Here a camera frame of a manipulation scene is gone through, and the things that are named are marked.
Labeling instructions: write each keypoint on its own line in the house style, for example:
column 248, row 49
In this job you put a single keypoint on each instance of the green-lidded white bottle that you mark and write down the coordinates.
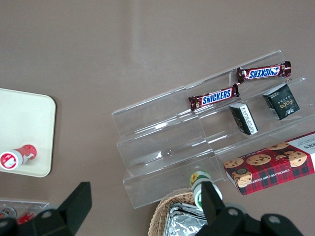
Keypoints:
column 199, row 178

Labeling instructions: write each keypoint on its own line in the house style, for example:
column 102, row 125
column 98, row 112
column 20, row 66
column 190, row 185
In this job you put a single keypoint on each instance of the oval light wicker basket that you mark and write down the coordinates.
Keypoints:
column 160, row 211

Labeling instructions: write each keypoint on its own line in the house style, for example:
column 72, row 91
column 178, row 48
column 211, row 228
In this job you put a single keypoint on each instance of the aluminium foil container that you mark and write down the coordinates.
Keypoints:
column 182, row 225
column 183, row 207

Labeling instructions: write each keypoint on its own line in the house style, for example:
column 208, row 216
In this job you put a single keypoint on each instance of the red cup with white lid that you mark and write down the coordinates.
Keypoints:
column 22, row 153

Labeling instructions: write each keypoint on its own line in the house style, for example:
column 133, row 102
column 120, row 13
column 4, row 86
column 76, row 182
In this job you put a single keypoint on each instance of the Snickers bar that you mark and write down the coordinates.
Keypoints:
column 214, row 97
column 264, row 72

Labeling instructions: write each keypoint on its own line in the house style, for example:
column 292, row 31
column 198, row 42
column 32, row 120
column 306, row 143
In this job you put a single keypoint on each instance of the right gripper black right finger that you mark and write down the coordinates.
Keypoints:
column 211, row 204

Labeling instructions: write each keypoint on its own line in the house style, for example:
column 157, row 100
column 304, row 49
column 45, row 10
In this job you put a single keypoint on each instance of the red tartan cookie box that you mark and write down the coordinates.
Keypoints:
column 270, row 172

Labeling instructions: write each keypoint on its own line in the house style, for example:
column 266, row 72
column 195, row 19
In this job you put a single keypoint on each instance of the small black box gold print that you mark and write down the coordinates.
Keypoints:
column 281, row 102

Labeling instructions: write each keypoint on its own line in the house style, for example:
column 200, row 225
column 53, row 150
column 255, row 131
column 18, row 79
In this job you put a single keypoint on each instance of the clear acrylic stepped shelf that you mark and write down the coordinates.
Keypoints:
column 157, row 137

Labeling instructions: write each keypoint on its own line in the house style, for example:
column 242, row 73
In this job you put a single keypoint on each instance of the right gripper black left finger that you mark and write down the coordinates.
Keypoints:
column 76, row 206

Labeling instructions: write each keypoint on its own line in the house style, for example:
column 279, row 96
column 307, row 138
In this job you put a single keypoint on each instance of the cream plastic tray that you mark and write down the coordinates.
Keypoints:
column 24, row 127

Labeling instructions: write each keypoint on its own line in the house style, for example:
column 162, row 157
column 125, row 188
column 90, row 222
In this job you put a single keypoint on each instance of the clear acrylic bottle rack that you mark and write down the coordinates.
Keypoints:
column 37, row 205

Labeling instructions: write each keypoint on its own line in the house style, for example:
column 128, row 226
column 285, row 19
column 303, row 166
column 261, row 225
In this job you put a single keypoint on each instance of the small black box white side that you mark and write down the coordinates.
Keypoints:
column 243, row 119

